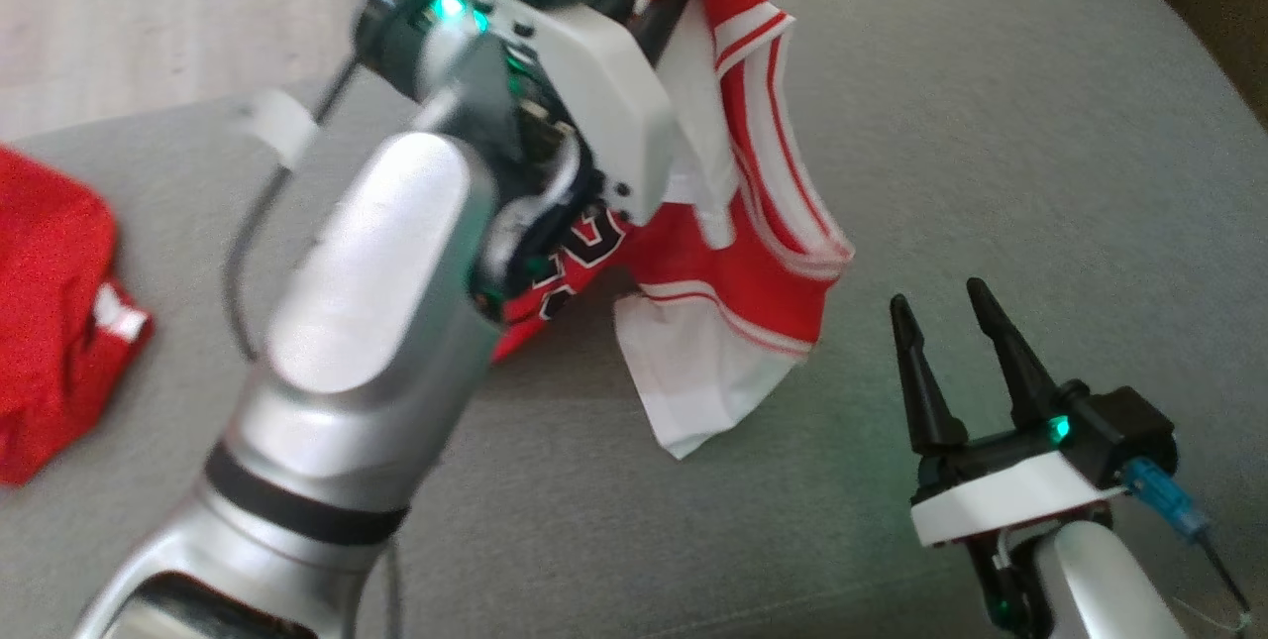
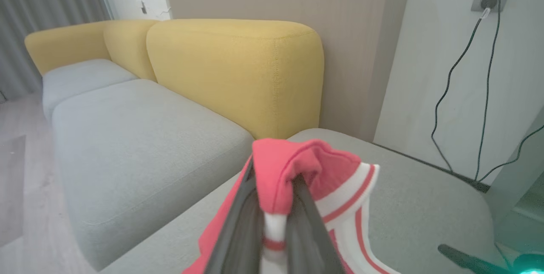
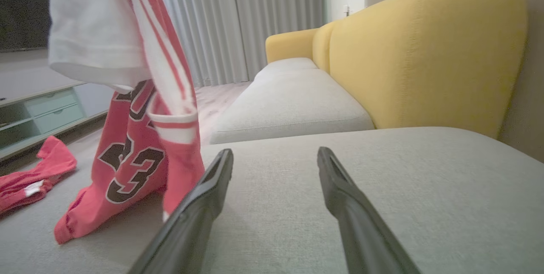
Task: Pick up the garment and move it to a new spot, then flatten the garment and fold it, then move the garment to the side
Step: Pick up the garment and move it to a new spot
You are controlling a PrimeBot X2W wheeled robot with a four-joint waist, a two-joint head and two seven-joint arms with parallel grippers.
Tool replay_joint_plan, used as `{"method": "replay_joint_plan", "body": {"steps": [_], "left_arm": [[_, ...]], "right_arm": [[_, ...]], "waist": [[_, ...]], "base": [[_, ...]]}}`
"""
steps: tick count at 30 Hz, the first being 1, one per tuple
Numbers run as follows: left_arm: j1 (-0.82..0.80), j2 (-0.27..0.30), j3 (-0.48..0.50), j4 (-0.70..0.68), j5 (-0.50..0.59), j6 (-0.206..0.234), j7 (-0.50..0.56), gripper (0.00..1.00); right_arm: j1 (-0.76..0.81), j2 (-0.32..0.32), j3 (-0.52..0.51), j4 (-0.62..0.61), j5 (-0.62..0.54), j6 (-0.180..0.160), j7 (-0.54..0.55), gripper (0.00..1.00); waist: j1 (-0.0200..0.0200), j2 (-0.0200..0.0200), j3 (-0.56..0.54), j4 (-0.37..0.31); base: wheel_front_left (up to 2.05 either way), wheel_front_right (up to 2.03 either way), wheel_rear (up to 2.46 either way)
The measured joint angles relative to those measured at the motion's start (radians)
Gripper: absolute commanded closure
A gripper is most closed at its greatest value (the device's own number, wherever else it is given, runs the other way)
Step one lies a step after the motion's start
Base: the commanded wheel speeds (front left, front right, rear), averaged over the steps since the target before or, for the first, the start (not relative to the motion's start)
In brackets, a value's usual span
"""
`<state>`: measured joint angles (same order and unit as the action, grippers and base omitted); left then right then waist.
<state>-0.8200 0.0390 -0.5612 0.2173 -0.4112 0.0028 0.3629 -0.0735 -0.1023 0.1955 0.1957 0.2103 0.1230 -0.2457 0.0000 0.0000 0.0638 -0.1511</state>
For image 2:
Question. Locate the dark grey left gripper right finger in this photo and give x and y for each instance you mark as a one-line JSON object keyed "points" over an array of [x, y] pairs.
{"points": [[308, 240]]}

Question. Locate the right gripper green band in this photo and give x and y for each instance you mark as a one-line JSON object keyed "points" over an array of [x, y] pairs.
{"points": [[531, 264]]}

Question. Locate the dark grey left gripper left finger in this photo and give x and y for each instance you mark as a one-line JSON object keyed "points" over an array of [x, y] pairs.
{"points": [[238, 227]]}

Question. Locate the red shirt with white sleeves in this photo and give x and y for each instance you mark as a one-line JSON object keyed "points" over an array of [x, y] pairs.
{"points": [[297, 159]]}

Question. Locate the large grey sofa seat cushion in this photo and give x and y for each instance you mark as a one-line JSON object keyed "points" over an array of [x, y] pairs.
{"points": [[425, 206]]}

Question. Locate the pale grey side table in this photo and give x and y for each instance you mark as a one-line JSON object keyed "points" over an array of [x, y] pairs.
{"points": [[518, 168]]}

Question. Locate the yellow sofa backrest cushion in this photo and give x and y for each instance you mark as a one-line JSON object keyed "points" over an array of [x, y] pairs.
{"points": [[127, 44], [229, 74]]}

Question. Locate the yellow sofa armrest cushion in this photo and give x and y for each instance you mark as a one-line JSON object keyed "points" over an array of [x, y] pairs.
{"points": [[63, 46]]}

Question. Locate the black power plug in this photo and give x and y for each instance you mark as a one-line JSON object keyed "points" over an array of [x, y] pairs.
{"points": [[488, 1]]}

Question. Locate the grey curtain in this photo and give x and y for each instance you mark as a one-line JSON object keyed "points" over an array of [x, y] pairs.
{"points": [[38, 19]]}

